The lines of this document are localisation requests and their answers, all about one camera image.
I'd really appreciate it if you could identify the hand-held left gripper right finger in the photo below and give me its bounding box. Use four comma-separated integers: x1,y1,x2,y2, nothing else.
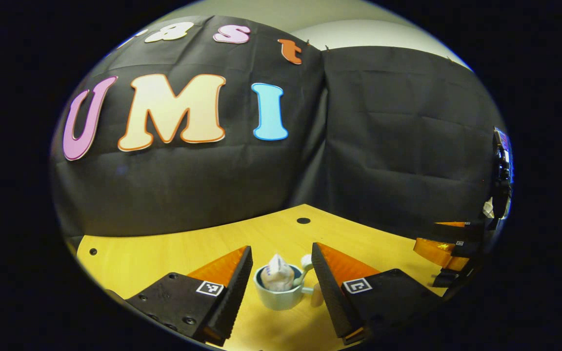
311,242,445,346

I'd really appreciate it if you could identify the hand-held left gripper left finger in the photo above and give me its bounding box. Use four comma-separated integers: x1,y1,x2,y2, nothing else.
125,245,253,347

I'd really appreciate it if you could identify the pale green toothbrush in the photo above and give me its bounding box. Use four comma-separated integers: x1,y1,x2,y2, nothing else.
293,254,314,287

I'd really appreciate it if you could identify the pale green cup wooden handle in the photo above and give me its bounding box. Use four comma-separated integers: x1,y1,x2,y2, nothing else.
254,263,324,312

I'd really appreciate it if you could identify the white toothpaste tube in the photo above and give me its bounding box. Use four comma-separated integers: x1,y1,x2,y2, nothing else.
261,253,295,292

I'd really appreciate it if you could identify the wooden desktop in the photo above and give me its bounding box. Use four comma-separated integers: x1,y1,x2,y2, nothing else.
76,204,450,351

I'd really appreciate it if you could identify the black backdrop cloth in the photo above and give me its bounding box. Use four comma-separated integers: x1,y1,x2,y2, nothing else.
51,15,508,244

